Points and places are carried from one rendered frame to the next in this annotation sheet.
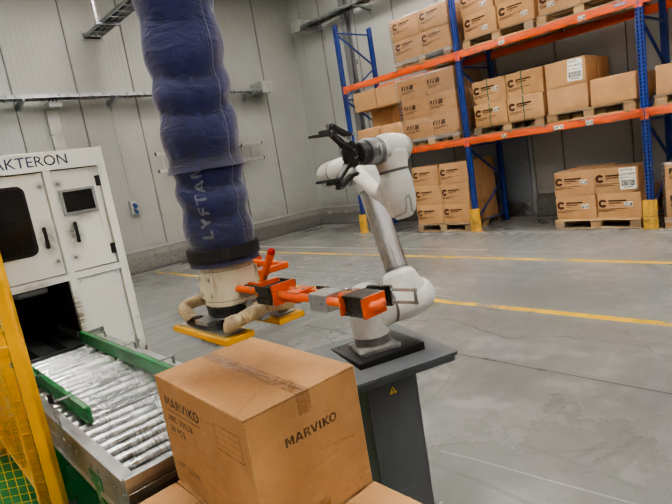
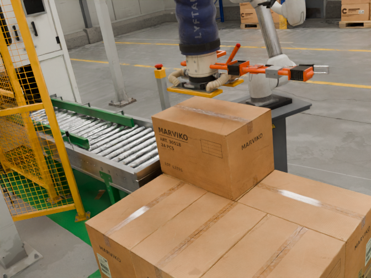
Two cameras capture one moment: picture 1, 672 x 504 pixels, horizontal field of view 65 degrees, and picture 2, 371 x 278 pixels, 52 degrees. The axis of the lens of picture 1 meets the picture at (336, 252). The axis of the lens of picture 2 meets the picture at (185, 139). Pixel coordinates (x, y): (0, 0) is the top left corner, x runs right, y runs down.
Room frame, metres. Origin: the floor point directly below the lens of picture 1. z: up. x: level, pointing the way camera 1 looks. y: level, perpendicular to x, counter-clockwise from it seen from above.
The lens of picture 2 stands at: (-0.46, 0.56, 1.74)
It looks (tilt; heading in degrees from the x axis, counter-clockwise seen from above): 24 degrees down; 359
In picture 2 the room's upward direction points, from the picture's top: 9 degrees counter-clockwise
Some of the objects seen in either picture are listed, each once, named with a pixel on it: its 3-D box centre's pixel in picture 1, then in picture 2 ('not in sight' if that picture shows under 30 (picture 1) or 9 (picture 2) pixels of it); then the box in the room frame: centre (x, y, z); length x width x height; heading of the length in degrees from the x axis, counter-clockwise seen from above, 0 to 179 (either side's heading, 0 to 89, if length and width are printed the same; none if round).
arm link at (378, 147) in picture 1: (370, 151); not in sight; (1.74, -0.16, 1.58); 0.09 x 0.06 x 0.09; 41
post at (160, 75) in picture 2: not in sight; (169, 124); (2.67, 0.61, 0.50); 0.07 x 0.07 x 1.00; 42
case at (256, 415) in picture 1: (259, 425); (212, 143); (1.63, 0.35, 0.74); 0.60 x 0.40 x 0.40; 40
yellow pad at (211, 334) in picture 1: (210, 325); (193, 87); (1.57, 0.42, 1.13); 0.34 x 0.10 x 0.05; 41
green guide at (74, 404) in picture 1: (36, 383); (36, 128); (2.87, 1.81, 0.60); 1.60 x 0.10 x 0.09; 42
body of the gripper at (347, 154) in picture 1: (354, 154); not in sight; (1.69, -0.11, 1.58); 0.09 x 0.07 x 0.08; 131
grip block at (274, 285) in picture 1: (276, 291); (238, 67); (1.45, 0.18, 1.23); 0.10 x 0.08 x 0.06; 131
